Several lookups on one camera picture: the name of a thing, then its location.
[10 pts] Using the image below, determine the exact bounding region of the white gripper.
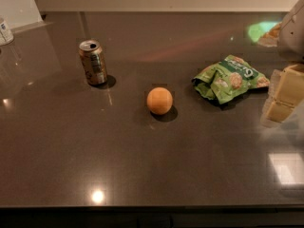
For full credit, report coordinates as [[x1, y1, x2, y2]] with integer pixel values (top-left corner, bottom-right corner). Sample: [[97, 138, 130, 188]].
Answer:
[[269, 0, 304, 106]]

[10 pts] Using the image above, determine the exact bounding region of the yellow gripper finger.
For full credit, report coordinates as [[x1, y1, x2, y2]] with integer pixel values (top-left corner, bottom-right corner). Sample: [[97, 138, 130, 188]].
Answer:
[[260, 97, 294, 127]]

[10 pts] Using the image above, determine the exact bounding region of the orange soda can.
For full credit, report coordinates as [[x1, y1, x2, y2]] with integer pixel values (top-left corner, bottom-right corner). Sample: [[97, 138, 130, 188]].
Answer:
[[79, 39, 107, 86]]

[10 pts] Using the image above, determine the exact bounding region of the green chip bag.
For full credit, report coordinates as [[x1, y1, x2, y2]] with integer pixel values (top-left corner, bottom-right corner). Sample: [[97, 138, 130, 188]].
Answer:
[[192, 55, 270, 105]]

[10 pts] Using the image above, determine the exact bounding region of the orange fruit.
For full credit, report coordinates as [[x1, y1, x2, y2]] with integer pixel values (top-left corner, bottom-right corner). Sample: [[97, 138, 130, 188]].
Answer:
[[146, 87, 173, 115]]

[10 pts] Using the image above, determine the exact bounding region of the white bottle at left edge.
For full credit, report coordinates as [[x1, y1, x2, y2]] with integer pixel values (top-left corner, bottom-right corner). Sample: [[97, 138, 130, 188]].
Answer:
[[0, 17, 14, 46]]

